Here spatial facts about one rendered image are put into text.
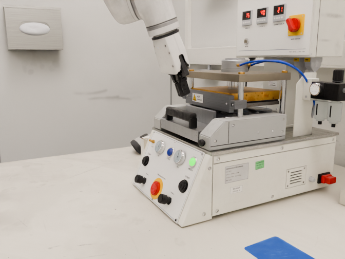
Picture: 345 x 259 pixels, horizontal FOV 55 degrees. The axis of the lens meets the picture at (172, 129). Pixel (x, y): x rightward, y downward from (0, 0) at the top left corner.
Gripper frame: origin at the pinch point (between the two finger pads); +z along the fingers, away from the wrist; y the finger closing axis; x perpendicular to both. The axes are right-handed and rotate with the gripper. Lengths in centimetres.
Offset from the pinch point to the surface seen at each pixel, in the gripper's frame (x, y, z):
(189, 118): -4.3, 7.5, 6.0
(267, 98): 19.2, 10.6, 10.3
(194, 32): 74, -111, 2
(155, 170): -14.8, -3.4, 20.3
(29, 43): -21, -134, -24
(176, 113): -4.2, 0.4, 5.8
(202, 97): 5.6, -1.1, 5.5
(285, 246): -4.9, 35.1, 31.8
